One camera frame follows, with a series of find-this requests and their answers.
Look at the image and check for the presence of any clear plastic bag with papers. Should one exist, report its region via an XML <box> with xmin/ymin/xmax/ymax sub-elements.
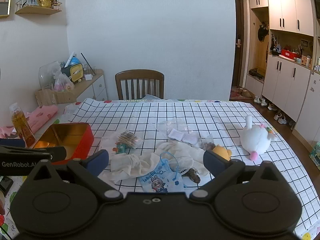
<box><xmin>156</xmin><ymin>118</ymin><xmax>199</xmax><ymax>145</ymax></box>

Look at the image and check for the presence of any yellow plush toy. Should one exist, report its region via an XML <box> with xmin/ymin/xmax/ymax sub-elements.
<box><xmin>213</xmin><ymin>145</ymin><xmax>232</xmax><ymax>161</ymax></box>

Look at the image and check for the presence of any white side cabinet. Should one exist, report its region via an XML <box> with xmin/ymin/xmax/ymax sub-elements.
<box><xmin>72</xmin><ymin>69</ymin><xmax>107</xmax><ymax>102</ymax></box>

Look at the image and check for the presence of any small bag of dried bits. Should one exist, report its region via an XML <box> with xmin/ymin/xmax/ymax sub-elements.
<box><xmin>199</xmin><ymin>134</ymin><xmax>216</xmax><ymax>151</ymax></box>

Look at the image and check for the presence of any pink folded cloth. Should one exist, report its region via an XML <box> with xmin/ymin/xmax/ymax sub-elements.
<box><xmin>1</xmin><ymin>105</ymin><xmax>59</xmax><ymax>139</ymax></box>

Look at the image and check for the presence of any white cloth rag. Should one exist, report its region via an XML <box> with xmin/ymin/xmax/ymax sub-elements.
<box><xmin>99</xmin><ymin>141</ymin><xmax>209</xmax><ymax>183</ymax></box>

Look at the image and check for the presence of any cotton swab bag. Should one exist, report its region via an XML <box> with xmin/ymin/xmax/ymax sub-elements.
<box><xmin>116</xmin><ymin>130</ymin><xmax>144</xmax><ymax>149</ymax></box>

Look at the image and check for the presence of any plastic bag of pink items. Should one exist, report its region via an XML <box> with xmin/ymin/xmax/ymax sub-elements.
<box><xmin>53</xmin><ymin>69</ymin><xmax>74</xmax><ymax>92</ymax></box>

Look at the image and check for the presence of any cardboard box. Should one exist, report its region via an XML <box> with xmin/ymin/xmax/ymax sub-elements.
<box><xmin>35</xmin><ymin>89</ymin><xmax>76</xmax><ymax>106</ymax></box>

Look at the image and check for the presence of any black white grid tablecloth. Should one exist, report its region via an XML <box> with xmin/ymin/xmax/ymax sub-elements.
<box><xmin>68</xmin><ymin>98</ymin><xmax>319</xmax><ymax>238</ymax></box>

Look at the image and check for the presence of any red box on counter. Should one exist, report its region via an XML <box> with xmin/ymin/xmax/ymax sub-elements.
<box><xmin>281</xmin><ymin>49</ymin><xmax>300</xmax><ymax>60</ymax></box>

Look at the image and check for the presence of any blue labubu mask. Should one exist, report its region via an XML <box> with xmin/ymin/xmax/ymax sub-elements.
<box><xmin>138</xmin><ymin>152</ymin><xmax>184</xmax><ymax>193</ymax></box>

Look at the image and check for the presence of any brown wooden chair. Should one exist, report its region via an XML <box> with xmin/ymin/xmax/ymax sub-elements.
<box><xmin>115</xmin><ymin>69</ymin><xmax>164</xmax><ymax>100</ymax></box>

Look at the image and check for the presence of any amber drink bottle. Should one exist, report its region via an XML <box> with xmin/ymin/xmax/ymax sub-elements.
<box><xmin>9</xmin><ymin>103</ymin><xmax>36</xmax><ymax>147</ymax></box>

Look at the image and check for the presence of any small toy card packet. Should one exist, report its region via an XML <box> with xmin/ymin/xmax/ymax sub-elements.
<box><xmin>112</xmin><ymin>142</ymin><xmax>128</xmax><ymax>154</ymax></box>

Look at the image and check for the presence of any dark brown door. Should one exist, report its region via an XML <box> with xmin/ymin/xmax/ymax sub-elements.
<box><xmin>232</xmin><ymin>0</ymin><xmax>245</xmax><ymax>87</ymax></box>

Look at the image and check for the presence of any white plush bunny toy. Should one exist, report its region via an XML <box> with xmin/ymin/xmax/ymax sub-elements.
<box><xmin>240</xmin><ymin>115</ymin><xmax>278</xmax><ymax>161</ymax></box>

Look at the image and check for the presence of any wooden wall shelf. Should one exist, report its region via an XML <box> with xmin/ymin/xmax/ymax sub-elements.
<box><xmin>15</xmin><ymin>0</ymin><xmax>62</xmax><ymax>15</ymax></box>

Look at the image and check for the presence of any white wall cabinet unit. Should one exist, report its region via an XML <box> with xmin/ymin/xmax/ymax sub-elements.
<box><xmin>248</xmin><ymin>0</ymin><xmax>319</xmax><ymax>149</ymax></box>

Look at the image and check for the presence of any brown hair scrunchie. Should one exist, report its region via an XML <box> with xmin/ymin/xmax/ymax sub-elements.
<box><xmin>183</xmin><ymin>168</ymin><xmax>201</xmax><ymax>184</ymax></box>

